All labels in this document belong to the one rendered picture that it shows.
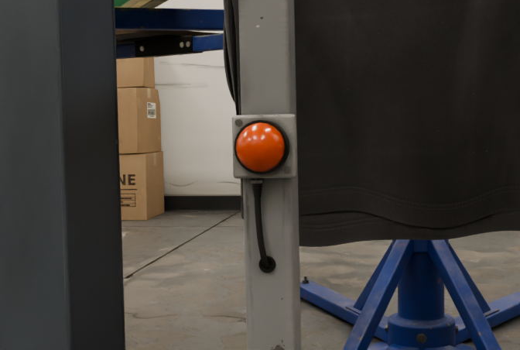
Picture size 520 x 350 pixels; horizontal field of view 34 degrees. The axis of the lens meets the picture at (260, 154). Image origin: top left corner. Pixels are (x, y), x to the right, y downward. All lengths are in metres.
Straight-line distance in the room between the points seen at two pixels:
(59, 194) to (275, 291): 0.60
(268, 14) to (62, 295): 0.69
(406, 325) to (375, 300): 0.17
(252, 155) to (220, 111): 5.10
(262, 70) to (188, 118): 5.12
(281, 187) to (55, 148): 0.61
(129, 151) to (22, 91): 4.17
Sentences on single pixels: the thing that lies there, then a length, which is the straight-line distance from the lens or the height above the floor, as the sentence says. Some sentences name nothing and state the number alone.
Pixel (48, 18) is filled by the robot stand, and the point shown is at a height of 0.81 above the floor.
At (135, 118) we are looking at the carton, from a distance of 5.38.
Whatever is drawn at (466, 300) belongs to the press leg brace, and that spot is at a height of 0.20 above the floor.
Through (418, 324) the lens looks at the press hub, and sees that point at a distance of 2.30.
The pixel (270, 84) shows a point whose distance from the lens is 0.67.
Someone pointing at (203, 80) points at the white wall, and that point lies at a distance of 5.76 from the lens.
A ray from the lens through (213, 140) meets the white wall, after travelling 5.75.
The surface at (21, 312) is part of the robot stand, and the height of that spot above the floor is 0.39.
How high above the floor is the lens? 0.68
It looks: 3 degrees down
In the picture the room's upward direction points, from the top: 1 degrees counter-clockwise
